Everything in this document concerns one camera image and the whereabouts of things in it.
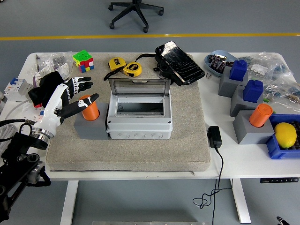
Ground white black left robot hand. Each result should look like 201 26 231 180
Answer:
32 76 100 136

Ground clear hinged box lid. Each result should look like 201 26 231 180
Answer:
108 78 172 99

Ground grey electrical junction box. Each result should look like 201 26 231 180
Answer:
105 96 173 140

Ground black cloth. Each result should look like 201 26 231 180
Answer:
28 71 68 108

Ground white label packets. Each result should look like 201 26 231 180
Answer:
31 63 71 83

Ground white circuit breaker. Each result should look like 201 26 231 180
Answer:
4 77 33 102

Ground black table control panel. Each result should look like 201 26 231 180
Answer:
260 177 300 184

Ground white table leg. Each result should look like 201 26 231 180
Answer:
60 180 79 225
231 178 252 224

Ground grey block with round hole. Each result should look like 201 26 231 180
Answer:
232 110 275 145
74 102 110 141

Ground large colourful puzzle cube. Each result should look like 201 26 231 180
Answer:
72 50 95 74

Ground blue plastic bin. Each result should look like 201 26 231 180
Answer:
266 113 300 160

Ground yellow tape measure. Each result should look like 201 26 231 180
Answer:
122 61 143 77
104 57 127 81

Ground yellow lemon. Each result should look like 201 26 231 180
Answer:
274 122 298 149

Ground grey-brown fabric mat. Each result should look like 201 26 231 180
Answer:
45 52 211 173

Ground black power adapter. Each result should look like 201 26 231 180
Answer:
207 126 223 149

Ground grey holder block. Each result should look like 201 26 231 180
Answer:
218 67 249 97
230 85 264 117

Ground black office chair base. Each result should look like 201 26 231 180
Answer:
108 0 165 33

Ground blue plastic block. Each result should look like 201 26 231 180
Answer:
229 60 248 82
242 79 263 103

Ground light blue bowl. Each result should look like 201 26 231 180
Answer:
204 49 239 78

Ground dark small packets pile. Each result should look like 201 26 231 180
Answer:
208 54 234 72

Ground thin white cable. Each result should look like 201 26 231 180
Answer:
0 99 31 117

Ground thick white power cord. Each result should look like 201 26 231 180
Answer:
0 124 21 147

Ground black adapter cord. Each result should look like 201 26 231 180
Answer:
192 147 233 225

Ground glossy black case with strap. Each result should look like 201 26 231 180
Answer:
135 41 206 87

